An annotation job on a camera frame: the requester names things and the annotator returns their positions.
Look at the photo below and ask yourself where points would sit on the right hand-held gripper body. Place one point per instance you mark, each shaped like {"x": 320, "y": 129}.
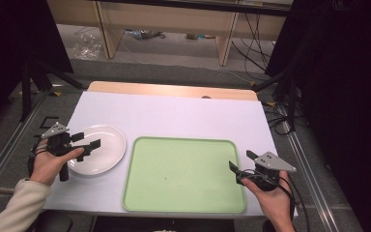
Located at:
{"x": 268, "y": 170}

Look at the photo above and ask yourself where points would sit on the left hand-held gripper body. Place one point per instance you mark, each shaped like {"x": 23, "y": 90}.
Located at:
{"x": 57, "y": 144}

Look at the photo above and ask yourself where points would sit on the white round plate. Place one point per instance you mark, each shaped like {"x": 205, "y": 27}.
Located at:
{"x": 106, "y": 150}

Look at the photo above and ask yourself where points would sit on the person's left hand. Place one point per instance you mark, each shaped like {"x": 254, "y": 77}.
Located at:
{"x": 46, "y": 166}

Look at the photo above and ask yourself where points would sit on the person's right hand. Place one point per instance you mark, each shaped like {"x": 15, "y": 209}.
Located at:
{"x": 275, "y": 204}

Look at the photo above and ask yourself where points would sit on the light green tray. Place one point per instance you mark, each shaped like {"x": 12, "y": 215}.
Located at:
{"x": 183, "y": 175}

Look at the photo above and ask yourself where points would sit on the black metal stand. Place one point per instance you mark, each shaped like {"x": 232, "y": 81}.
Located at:
{"x": 29, "y": 90}
{"x": 288, "y": 96}

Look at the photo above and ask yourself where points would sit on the white table sheet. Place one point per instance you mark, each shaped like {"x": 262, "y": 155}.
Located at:
{"x": 174, "y": 117}

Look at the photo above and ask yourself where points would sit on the black stool seat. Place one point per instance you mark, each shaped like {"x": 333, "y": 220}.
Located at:
{"x": 53, "y": 221}

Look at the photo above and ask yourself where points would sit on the light wooden table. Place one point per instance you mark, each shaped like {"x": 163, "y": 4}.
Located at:
{"x": 161, "y": 89}

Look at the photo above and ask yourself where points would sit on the clear plastic bag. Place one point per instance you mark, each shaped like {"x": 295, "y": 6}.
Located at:
{"x": 86, "y": 45}

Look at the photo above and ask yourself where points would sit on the black curtain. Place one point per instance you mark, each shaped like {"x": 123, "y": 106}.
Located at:
{"x": 348, "y": 96}
{"x": 9, "y": 48}

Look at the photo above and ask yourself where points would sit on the crumpled blue plastic wrap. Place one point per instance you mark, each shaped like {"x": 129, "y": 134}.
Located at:
{"x": 143, "y": 33}

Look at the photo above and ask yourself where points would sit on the wooden shelf unit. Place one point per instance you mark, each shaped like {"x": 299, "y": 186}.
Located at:
{"x": 174, "y": 17}

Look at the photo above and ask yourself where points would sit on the metal floor rail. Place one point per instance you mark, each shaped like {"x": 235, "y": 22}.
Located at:
{"x": 3, "y": 161}
{"x": 312, "y": 187}

